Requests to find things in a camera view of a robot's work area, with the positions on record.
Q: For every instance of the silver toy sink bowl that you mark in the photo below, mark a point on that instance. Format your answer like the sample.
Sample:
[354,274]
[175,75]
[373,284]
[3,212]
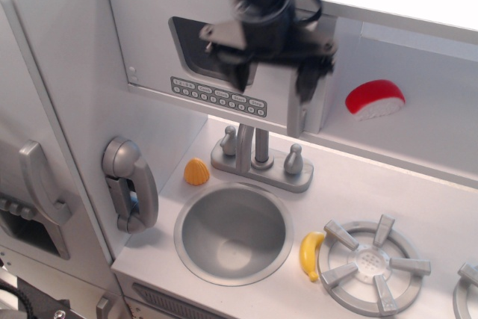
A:
[233,234]

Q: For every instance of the grey ice dispenser panel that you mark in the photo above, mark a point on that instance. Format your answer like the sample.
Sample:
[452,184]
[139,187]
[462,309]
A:
[26,224]

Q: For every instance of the silver oven handle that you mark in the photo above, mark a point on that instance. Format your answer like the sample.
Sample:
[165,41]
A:
[103,308]

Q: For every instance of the silver toy telephone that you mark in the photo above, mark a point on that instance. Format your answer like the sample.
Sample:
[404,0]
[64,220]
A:
[131,185]

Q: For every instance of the silver toy faucet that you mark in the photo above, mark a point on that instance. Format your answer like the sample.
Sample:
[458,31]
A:
[245,151]

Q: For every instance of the white microwave door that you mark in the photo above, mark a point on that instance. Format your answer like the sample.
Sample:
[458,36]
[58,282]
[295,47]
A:
[166,59]

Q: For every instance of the yellow toy banana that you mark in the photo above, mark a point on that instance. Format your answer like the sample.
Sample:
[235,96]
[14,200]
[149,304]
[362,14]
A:
[308,250]

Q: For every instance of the red white toy sushi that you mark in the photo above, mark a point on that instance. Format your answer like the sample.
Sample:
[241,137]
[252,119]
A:
[375,98]

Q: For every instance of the silver fridge door handle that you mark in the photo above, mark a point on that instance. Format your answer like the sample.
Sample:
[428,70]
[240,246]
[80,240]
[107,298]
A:
[41,184]

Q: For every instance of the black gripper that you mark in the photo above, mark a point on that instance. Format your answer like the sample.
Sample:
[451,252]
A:
[275,34]

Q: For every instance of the silver toy stove burner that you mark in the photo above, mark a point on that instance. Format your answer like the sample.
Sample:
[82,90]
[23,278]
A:
[370,268]

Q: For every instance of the orange toy lemon squeezer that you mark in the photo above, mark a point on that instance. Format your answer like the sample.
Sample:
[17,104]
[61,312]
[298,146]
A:
[196,172]

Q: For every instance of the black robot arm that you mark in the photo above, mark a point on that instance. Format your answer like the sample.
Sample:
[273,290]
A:
[270,31]

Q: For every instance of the grey oven vent panel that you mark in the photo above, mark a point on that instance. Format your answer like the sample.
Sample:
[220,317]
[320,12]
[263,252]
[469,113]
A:
[167,303]

